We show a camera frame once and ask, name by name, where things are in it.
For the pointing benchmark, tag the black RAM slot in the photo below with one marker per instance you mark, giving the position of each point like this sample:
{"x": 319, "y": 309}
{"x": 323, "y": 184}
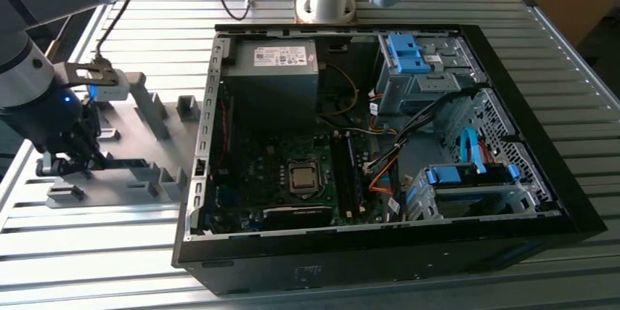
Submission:
{"x": 343, "y": 179}

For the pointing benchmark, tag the grey plastic parts rack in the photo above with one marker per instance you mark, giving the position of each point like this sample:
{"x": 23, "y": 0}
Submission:
{"x": 146, "y": 135}

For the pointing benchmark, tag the black graphics card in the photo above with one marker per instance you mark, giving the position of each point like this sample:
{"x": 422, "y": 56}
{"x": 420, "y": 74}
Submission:
{"x": 295, "y": 217}

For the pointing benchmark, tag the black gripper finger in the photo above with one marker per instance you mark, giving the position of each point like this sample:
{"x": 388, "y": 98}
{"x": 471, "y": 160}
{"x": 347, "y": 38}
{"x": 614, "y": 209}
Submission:
{"x": 68, "y": 163}
{"x": 92, "y": 132}

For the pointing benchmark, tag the hard disk in blue carrier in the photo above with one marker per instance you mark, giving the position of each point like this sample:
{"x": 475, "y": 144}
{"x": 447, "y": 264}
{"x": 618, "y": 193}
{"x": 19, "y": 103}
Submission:
{"x": 451, "y": 175}

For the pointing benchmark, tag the grey metal drive cage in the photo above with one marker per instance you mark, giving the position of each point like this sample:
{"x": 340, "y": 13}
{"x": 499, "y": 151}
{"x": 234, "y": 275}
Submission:
{"x": 426, "y": 86}

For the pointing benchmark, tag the blue plastic drive carrier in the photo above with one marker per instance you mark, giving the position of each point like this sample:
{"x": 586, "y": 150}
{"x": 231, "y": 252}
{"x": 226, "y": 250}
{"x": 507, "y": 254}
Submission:
{"x": 407, "y": 54}

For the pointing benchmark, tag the green motherboard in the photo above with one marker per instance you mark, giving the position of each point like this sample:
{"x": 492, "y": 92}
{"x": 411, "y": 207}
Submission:
{"x": 262, "y": 179}

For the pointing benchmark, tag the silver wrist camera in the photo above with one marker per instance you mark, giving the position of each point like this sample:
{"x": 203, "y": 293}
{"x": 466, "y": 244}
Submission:
{"x": 114, "y": 90}

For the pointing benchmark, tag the black open PC case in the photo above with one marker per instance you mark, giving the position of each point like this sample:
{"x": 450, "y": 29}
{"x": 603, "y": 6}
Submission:
{"x": 339, "y": 263}

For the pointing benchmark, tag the grey power supply unit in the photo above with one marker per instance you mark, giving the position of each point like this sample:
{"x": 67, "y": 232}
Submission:
{"x": 271, "y": 88}

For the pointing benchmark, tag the silver CPU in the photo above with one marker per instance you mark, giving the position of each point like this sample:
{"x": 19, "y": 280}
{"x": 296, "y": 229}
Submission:
{"x": 306, "y": 177}

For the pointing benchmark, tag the grey metal disk bay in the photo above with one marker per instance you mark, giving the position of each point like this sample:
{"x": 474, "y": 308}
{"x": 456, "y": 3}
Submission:
{"x": 484, "y": 192}

